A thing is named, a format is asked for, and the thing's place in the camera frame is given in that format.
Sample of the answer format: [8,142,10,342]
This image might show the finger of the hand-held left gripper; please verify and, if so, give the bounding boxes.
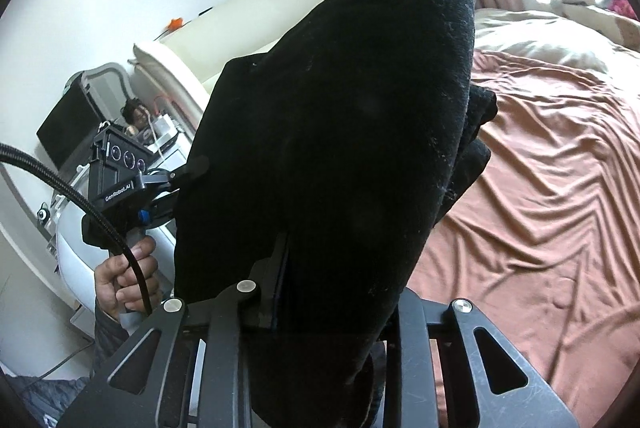
[142,155,211,190]
[137,193,178,231]

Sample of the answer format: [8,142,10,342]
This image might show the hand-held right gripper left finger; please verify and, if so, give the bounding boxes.
[59,235,290,428]

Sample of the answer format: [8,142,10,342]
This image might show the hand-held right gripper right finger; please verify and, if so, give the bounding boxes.
[385,289,583,428]

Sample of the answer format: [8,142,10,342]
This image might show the black pants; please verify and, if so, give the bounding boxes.
[172,0,498,428]

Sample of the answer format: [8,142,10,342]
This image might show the person's left forearm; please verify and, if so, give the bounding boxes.
[92,303,151,379]

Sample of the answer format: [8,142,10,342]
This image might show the person's left hand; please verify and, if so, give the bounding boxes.
[94,241,161,321]

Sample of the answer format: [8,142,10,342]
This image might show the white box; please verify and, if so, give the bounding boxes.
[150,115,181,144]

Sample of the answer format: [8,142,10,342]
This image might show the black monitor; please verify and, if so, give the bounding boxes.
[36,76,101,171]

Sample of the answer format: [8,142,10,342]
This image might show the cream padded headboard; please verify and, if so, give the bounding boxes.
[127,0,436,144]

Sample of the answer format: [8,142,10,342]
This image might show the brown fleece blanket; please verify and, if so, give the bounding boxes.
[407,48,640,414]

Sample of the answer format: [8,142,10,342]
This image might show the person's dark puffer jacket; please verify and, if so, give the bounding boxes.
[10,373,101,428]

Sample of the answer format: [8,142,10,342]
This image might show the black braided cable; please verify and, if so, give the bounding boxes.
[0,147,156,315]

